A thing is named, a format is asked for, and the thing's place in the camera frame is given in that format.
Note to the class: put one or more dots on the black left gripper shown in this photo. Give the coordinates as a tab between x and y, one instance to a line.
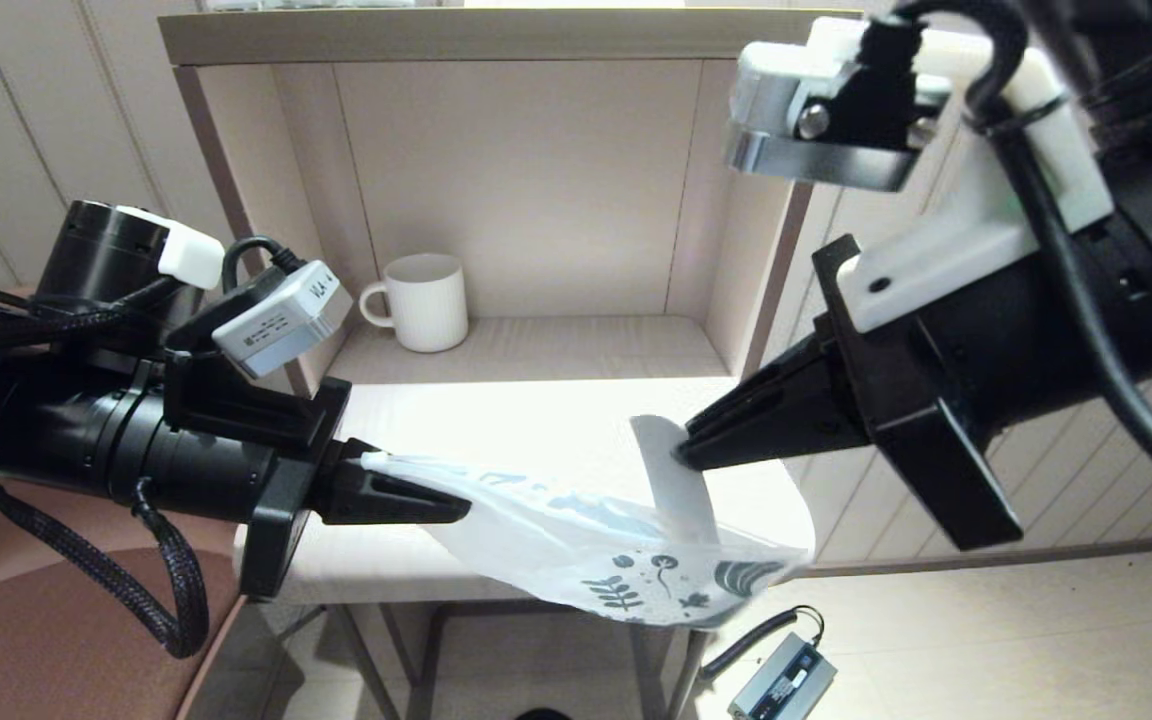
286	500

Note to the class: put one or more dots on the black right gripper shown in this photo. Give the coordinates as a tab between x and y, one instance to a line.
996	350

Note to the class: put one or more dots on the white plastic comb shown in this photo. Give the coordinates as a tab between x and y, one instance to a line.
676	490

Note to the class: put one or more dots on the white pouch with blue plants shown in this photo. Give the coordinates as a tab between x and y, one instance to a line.
556	550

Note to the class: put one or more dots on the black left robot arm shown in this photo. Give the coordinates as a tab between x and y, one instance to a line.
56	440

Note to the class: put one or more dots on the white ribbed mug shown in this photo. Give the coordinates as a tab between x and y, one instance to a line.
431	300

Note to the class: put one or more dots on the black round robot part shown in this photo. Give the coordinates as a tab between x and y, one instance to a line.
542	715

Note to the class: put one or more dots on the brown upholstered chair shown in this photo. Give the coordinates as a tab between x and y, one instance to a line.
36	670

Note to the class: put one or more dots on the light wooden shelf desk unit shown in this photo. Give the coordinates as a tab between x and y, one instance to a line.
516	35

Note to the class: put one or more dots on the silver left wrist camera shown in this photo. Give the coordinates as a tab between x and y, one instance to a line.
281	320

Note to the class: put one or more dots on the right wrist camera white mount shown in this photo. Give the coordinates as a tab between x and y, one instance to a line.
956	250

